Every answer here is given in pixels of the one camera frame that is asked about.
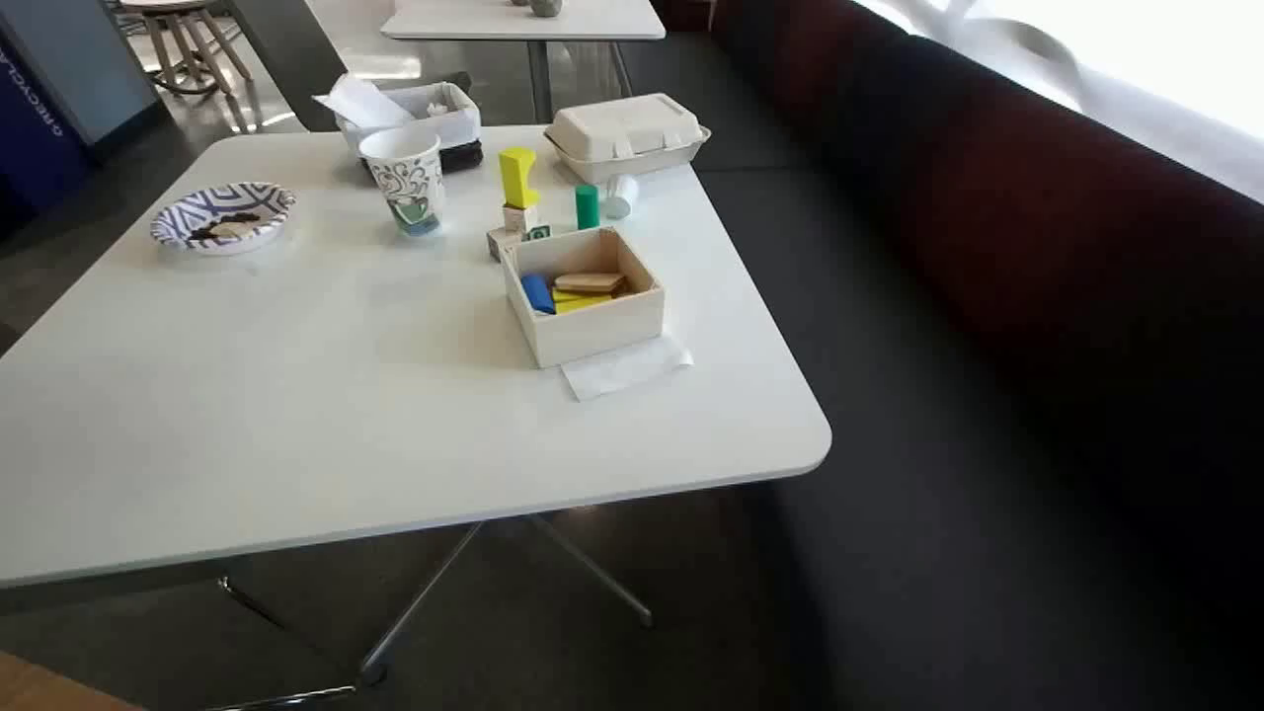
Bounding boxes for dark basket with white liner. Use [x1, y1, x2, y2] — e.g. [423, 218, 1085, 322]
[333, 78, 484, 182]

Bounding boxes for black patterned bowl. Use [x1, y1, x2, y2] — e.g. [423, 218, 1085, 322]
[146, 177, 299, 257]

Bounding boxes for beige wooden block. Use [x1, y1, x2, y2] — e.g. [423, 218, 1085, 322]
[480, 227, 528, 265]

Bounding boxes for flat yellow block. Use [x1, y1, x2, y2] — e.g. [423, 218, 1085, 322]
[548, 290, 621, 322]

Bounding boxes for dark upholstered bench sofa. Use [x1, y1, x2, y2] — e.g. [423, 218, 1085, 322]
[652, 0, 1264, 711]

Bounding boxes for pale wooden spoon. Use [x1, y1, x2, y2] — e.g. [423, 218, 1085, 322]
[195, 214, 268, 248]

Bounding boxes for blue toy block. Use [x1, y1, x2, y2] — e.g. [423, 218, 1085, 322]
[519, 269, 562, 318]

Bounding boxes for blue panel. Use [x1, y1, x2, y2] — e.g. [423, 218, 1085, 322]
[0, 0, 170, 218]

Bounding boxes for white foam clamshell container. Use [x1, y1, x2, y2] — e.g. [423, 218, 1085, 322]
[541, 90, 716, 188]

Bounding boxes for white round object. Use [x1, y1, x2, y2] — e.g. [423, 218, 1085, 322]
[600, 172, 642, 223]

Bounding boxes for white napkins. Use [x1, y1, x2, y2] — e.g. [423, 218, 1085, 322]
[313, 70, 416, 134]

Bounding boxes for metal chair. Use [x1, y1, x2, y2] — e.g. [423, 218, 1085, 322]
[112, 0, 272, 134]

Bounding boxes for white background table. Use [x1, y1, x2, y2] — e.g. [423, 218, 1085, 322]
[376, 0, 673, 122]

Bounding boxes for metal table base legs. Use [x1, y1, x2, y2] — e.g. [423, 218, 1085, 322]
[213, 511, 658, 711]

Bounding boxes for white open box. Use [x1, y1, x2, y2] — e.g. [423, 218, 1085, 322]
[499, 227, 673, 372]

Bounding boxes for flat wooden block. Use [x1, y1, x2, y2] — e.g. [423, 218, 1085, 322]
[548, 269, 627, 302]

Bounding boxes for white printed paper cup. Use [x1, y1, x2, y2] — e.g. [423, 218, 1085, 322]
[355, 122, 450, 242]

